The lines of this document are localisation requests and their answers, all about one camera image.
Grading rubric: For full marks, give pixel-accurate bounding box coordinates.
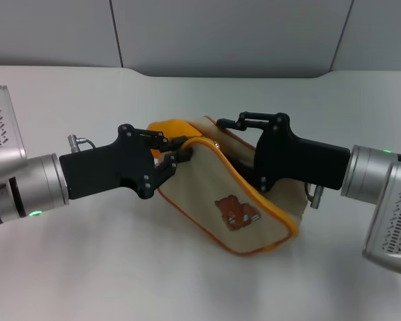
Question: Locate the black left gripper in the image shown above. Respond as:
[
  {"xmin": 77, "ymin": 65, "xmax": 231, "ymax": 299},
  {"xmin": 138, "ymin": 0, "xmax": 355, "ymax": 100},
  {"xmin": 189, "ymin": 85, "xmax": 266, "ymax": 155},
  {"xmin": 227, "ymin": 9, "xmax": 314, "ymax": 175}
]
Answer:
[{"xmin": 58, "ymin": 123, "xmax": 193, "ymax": 201}]

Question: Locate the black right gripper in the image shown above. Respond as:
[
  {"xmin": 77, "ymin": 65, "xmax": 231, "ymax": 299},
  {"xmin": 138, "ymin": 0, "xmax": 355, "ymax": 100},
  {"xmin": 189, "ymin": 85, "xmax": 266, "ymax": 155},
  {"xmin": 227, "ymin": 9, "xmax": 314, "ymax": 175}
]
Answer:
[{"xmin": 216, "ymin": 111, "xmax": 352, "ymax": 195}]

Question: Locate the beige food bag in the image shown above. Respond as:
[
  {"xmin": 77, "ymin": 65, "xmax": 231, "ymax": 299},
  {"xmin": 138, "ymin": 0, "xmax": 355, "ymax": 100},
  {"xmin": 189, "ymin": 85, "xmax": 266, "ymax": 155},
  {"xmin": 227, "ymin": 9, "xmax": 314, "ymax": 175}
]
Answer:
[{"xmin": 146, "ymin": 115, "xmax": 310, "ymax": 257}]

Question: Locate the right gripper silver cable connector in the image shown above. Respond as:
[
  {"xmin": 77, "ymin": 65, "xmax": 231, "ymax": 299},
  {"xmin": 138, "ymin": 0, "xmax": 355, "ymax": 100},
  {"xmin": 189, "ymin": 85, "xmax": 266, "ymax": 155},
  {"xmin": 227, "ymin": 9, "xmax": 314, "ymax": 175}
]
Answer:
[{"xmin": 303, "ymin": 182, "xmax": 323, "ymax": 210}]

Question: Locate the gripper silver cable connector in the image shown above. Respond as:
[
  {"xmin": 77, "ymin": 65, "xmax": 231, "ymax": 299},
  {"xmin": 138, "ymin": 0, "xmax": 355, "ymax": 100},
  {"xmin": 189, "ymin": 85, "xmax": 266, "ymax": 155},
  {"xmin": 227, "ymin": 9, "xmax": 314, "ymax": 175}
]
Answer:
[
  {"xmin": 303, "ymin": 182, "xmax": 323, "ymax": 210},
  {"xmin": 67, "ymin": 133, "xmax": 99, "ymax": 152}
]

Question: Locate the left gripper silver cable connector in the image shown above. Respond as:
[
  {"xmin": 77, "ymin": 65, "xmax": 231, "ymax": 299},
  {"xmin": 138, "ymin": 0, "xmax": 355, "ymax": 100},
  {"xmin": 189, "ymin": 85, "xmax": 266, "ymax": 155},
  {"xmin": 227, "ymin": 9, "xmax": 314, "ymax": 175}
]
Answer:
[{"xmin": 67, "ymin": 133, "xmax": 99, "ymax": 152}]

